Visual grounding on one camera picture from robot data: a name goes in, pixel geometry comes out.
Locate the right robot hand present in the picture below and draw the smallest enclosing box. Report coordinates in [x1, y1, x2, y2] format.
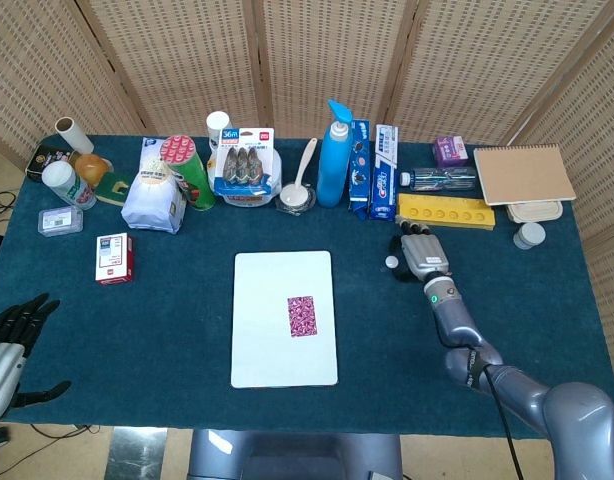
[389, 214, 451, 285]

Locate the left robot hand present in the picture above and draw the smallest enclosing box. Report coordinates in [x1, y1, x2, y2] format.
[0, 292, 73, 426]

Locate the red patterned card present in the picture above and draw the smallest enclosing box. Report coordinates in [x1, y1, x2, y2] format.
[286, 295, 318, 338]

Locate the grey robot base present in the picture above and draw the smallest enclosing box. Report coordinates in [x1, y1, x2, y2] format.
[186, 428, 404, 480]

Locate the white rectangular board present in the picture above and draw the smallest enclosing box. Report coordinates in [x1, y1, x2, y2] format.
[230, 250, 340, 389]

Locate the yellow mould tray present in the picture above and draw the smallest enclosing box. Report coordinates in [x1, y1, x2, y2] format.
[396, 193, 496, 231]

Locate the clear plastic water bottle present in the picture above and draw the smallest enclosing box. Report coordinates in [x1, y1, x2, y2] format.
[399, 166, 478, 193]

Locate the Crest toothpaste box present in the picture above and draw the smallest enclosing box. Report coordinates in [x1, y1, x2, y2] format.
[369, 124, 400, 221]

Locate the small purple box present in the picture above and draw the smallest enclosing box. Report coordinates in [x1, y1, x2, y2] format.
[433, 135, 469, 169]

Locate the blue Oreo box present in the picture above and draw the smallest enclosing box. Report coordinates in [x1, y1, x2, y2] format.
[347, 118, 372, 222]

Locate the small white jar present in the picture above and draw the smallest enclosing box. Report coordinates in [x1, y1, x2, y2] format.
[512, 222, 547, 250]

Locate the beige lunch box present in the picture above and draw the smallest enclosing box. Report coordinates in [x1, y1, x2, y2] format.
[505, 199, 564, 224]

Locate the blue pump bottle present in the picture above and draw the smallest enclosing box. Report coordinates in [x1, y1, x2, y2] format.
[315, 98, 356, 209]

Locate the brown spiral notebook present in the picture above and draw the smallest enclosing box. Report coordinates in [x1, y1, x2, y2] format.
[473, 143, 578, 207]

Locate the red and white box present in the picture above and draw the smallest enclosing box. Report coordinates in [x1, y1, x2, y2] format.
[95, 232, 135, 287]

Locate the small clear plastic box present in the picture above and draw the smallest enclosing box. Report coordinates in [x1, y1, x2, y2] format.
[37, 206, 84, 238]

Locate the dark teal table cloth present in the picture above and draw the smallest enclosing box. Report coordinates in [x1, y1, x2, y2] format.
[0, 133, 614, 441]

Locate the clear plastic storage container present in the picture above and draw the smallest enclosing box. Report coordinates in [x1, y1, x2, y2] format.
[206, 149, 283, 207]

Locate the white can with printed label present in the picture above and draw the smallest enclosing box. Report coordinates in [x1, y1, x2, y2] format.
[41, 160, 97, 211]

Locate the tape rolls blister pack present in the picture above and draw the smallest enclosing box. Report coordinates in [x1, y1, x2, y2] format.
[213, 127, 276, 197]

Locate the black tin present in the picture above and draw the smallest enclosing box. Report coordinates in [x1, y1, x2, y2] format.
[25, 143, 76, 182]

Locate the green and yellow sponge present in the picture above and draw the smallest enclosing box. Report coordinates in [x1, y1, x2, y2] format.
[94, 172, 133, 207]

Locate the yellow onion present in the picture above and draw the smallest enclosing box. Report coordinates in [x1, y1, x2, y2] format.
[75, 153, 111, 187]

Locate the pale lavender paper bag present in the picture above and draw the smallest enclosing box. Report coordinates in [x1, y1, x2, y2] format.
[120, 137, 188, 235]

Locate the green Pringles can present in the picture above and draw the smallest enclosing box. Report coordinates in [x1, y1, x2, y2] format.
[158, 134, 217, 212]

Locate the white cardboard tube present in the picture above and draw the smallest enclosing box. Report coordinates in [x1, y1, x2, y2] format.
[54, 116, 95, 155]

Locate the white cylindrical bottle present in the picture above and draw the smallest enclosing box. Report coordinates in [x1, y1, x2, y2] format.
[205, 111, 232, 151]

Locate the wicker folding screen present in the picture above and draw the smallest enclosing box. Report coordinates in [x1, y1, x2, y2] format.
[0, 0, 614, 416]

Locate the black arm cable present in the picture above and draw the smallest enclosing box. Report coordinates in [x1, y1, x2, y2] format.
[466, 347, 526, 480]

